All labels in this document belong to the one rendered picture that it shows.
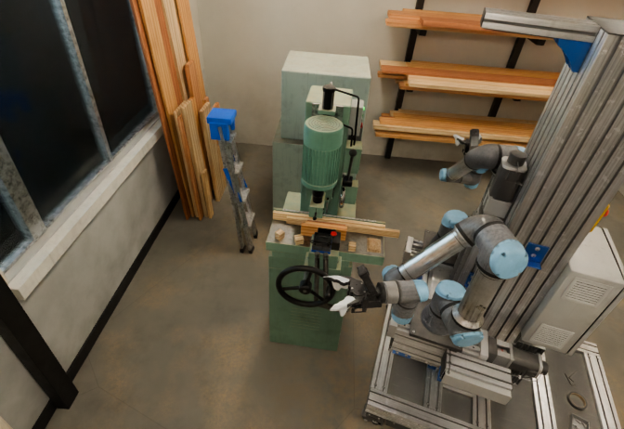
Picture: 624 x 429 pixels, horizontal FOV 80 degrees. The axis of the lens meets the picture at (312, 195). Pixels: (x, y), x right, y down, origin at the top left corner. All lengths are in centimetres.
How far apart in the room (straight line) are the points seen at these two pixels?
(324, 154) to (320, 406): 147
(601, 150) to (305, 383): 190
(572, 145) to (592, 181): 17
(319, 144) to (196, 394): 162
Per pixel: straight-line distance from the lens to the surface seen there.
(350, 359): 259
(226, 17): 409
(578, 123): 143
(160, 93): 297
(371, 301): 134
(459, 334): 159
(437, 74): 369
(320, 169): 168
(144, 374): 265
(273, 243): 191
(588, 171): 152
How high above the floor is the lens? 224
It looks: 37 degrees down
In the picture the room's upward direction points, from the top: 4 degrees clockwise
